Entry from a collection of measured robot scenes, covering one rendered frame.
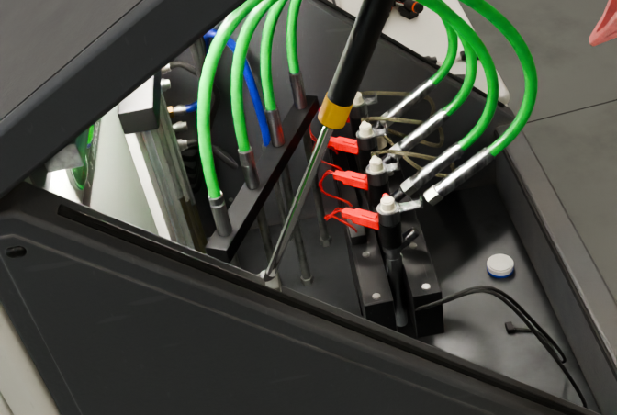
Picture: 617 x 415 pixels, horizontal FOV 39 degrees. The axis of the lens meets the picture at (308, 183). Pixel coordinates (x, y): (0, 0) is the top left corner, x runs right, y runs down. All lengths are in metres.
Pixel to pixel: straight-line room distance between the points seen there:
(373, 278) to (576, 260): 0.27
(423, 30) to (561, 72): 1.72
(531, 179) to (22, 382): 0.84
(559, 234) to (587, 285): 0.10
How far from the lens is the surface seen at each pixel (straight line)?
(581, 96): 3.17
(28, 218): 0.59
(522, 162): 1.34
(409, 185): 1.14
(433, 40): 1.59
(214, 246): 1.04
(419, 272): 1.13
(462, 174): 1.04
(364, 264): 1.15
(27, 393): 0.72
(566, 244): 1.21
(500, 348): 1.24
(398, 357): 0.71
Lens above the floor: 1.78
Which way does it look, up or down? 39 degrees down
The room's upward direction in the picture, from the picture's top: 11 degrees counter-clockwise
